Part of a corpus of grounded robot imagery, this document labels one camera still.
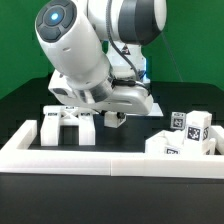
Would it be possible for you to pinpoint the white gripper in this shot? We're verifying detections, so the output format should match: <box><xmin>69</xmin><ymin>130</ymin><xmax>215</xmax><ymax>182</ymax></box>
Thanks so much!
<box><xmin>48</xmin><ymin>71</ymin><xmax>153</xmax><ymax>115</ymax></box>

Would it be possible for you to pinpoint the white chair seat part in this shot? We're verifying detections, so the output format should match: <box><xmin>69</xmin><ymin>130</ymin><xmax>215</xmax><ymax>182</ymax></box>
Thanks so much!
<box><xmin>145</xmin><ymin>130</ymin><xmax>216</xmax><ymax>157</ymax></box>

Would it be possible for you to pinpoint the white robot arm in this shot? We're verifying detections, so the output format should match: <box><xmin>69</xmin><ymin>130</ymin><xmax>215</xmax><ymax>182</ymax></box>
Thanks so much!
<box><xmin>35</xmin><ymin>0</ymin><xmax>167</xmax><ymax>115</ymax></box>

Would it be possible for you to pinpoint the white chair back part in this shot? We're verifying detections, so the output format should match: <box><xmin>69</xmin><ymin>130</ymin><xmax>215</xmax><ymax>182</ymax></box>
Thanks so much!
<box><xmin>40</xmin><ymin>105</ymin><xmax>96</xmax><ymax>146</ymax></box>

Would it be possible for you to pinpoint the white sheet with tags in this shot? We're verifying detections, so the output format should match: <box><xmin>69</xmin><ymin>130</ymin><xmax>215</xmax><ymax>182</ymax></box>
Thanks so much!
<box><xmin>148</xmin><ymin>103</ymin><xmax>163</xmax><ymax>117</ymax></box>

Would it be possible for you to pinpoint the small tagged white cube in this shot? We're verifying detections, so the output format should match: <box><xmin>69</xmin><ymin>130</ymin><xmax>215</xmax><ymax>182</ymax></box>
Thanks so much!
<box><xmin>170</xmin><ymin>112</ymin><xmax>186</xmax><ymax>130</ymax></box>

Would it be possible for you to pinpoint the white U-shaped border frame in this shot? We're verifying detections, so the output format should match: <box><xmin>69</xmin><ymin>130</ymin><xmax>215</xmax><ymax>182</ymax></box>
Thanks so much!
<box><xmin>0</xmin><ymin>120</ymin><xmax>224</xmax><ymax>179</ymax></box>

